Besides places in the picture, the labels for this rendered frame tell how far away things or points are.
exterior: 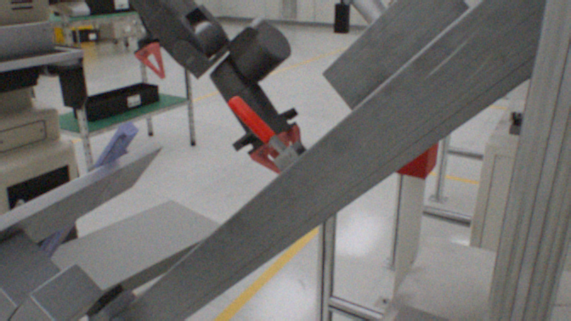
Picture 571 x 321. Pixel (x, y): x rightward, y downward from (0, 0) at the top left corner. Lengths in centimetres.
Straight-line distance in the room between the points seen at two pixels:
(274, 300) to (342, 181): 158
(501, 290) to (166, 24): 53
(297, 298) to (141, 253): 93
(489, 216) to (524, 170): 169
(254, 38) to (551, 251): 45
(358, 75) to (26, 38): 97
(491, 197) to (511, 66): 164
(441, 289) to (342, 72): 70
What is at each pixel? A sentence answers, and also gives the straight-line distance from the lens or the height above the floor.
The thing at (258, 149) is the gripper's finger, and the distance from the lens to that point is 70.
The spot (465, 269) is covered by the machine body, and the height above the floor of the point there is 62.
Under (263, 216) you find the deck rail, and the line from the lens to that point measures 49.
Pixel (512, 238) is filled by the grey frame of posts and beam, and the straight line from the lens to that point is 36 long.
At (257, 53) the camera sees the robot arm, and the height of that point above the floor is 112.
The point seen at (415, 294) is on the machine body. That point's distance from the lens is 104.
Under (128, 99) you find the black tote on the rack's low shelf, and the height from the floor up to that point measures 42.
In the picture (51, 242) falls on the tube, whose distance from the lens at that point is 56.
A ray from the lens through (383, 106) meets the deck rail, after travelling 39.
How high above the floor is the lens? 123
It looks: 22 degrees down
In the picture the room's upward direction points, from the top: straight up
